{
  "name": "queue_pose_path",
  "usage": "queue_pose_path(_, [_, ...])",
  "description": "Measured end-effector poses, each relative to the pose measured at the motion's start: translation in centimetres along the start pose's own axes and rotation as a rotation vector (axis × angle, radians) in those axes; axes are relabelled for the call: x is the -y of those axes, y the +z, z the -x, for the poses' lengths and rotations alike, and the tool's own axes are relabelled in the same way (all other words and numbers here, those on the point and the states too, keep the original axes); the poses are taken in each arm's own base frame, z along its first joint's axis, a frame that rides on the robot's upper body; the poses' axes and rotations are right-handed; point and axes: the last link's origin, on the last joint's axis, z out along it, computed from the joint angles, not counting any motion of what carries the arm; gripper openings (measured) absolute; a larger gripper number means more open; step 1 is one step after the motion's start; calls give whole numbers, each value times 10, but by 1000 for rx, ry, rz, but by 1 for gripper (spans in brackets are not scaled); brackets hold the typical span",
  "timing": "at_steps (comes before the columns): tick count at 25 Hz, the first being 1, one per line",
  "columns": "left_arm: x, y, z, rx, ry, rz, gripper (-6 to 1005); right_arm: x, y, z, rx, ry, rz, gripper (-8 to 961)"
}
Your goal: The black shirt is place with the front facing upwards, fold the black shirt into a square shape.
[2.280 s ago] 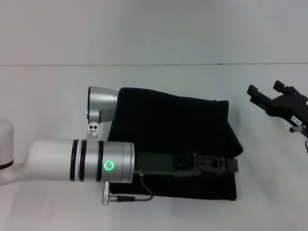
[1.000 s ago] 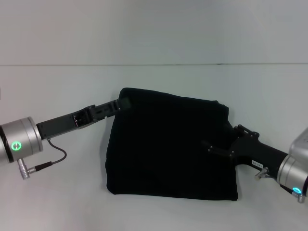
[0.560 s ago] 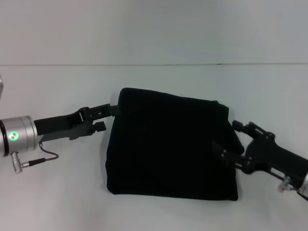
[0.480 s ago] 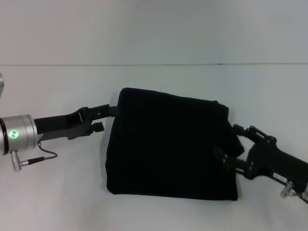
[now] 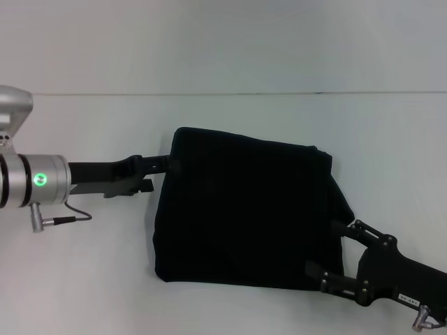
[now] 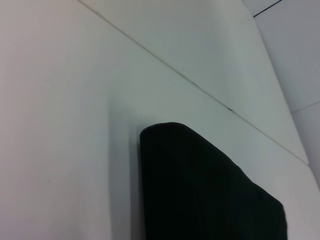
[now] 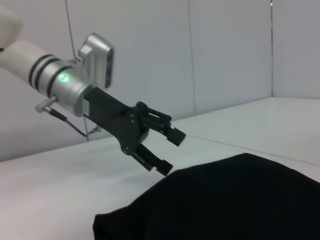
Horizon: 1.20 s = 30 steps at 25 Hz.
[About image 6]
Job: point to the black shirt with FREE print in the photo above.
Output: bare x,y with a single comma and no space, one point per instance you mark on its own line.
205,190

